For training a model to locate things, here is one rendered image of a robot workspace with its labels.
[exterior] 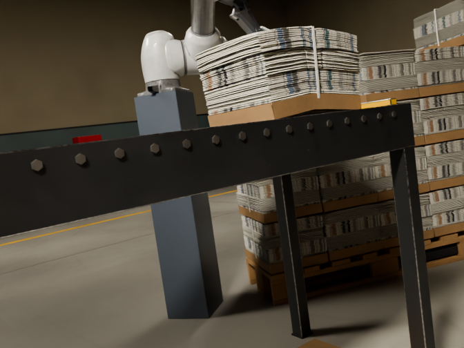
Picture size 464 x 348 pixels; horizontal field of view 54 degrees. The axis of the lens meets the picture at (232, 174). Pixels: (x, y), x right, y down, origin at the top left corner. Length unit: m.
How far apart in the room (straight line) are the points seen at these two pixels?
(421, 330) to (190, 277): 1.02
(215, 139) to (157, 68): 1.20
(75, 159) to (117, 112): 8.12
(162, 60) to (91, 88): 6.73
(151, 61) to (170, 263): 0.88
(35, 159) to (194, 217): 1.33
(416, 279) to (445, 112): 1.26
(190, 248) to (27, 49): 6.87
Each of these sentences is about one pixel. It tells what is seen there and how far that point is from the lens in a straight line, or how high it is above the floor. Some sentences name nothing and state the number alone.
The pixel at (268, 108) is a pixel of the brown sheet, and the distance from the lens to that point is 1.18.
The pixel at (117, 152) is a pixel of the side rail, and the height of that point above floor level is 0.78.
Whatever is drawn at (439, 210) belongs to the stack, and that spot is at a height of 0.27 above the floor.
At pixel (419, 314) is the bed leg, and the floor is 0.21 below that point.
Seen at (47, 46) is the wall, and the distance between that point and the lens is 8.67.
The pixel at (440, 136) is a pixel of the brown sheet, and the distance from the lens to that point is 2.47.
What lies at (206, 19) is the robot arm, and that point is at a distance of 1.99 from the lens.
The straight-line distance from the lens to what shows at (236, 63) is 1.26.
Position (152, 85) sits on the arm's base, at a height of 1.04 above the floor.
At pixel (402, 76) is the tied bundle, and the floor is 0.94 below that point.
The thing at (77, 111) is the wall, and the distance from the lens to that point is 8.59.
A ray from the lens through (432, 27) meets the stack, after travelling 2.80.
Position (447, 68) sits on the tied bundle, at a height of 0.96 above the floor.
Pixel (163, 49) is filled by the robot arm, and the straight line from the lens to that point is 2.06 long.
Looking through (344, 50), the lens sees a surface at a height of 0.98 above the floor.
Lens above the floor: 0.78
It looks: 5 degrees down
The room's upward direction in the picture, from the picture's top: 8 degrees counter-clockwise
